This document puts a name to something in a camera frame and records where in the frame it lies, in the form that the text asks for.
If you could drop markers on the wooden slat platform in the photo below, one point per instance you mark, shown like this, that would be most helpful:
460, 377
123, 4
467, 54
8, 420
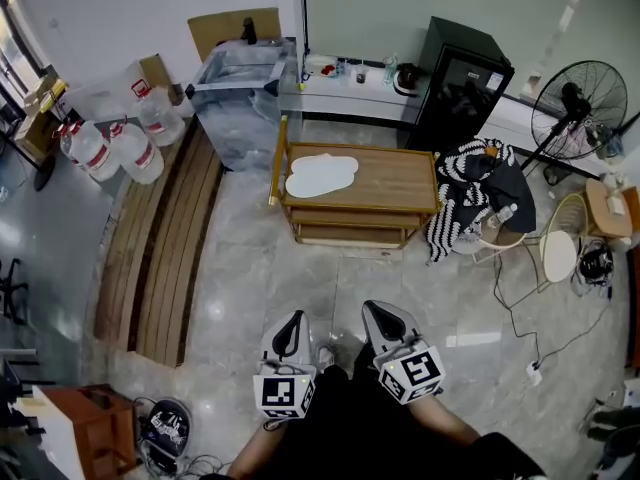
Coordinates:
160, 248

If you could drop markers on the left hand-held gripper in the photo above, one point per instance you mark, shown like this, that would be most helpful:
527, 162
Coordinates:
284, 395

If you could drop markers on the person's right forearm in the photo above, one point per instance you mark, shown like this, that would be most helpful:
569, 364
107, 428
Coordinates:
445, 420

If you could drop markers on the clear empty plastic cup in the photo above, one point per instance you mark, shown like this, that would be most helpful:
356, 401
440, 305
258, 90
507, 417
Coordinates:
345, 73

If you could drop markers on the black standing fan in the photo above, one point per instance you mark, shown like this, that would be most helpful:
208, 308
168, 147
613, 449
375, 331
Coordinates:
575, 98

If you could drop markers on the dark round kettle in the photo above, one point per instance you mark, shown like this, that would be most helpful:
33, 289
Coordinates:
407, 78

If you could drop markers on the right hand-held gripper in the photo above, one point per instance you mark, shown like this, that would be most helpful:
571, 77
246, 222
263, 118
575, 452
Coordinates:
412, 373

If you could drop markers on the white power adapter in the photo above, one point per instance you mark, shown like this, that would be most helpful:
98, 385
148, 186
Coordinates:
534, 374

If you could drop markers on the brown wooden stool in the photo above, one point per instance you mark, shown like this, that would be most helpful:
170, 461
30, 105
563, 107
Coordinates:
95, 418

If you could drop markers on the person's left forearm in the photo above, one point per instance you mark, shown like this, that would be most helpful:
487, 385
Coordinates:
250, 453

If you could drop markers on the white container with red print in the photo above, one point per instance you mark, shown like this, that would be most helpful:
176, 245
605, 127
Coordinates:
320, 65

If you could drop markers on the white panel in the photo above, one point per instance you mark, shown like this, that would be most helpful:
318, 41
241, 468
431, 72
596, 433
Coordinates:
57, 443

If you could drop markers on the cardboard box with yellow tape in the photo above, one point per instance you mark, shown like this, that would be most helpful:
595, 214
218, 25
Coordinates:
42, 118

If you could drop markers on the small orange object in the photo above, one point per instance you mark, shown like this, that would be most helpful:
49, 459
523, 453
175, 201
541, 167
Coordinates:
493, 150

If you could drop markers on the black round device with stickers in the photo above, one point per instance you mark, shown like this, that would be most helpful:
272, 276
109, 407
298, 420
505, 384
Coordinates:
167, 428

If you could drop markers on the round beige chair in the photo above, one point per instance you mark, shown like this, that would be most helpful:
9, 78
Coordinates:
500, 240

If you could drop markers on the clear plastic water bottle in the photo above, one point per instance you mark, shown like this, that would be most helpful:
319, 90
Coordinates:
502, 215

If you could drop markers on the black faucet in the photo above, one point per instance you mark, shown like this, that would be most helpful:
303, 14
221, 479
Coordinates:
249, 30

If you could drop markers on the black glass-door cabinet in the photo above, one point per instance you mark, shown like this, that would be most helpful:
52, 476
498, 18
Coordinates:
460, 93

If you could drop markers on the white low ledge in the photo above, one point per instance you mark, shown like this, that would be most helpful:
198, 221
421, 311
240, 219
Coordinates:
345, 97

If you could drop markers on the wooden shelf cart gold frame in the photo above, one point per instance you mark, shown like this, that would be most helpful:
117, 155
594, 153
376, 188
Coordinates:
395, 178

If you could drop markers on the round wooden side table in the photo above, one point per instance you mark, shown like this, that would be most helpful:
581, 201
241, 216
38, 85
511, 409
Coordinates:
597, 218

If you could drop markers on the large cardboard sheet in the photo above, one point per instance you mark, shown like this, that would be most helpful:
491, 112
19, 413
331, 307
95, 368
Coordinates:
215, 28

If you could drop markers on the small white box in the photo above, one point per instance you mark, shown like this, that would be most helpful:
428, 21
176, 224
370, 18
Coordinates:
616, 204

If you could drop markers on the person's black clothing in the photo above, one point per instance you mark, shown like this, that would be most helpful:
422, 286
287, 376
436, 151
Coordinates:
350, 428

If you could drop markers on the small cardboard box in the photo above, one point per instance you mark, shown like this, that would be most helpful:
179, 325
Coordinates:
156, 75

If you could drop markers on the plastic cup with dark drink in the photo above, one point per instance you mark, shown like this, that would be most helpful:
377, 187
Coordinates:
362, 75

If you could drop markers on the clear green bottle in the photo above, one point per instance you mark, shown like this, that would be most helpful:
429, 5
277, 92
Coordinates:
390, 70

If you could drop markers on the black white striped cloth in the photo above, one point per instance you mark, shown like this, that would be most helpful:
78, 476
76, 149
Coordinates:
452, 168

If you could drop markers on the white slipper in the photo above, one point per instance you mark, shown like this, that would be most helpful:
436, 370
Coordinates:
310, 188
340, 164

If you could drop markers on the black round stand base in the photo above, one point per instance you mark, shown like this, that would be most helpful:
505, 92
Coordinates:
44, 178

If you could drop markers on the clear plastic storage bin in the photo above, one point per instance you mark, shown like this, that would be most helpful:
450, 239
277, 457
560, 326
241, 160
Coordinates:
235, 128

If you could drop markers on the person's grey shoe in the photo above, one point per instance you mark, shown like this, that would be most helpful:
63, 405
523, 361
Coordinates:
325, 357

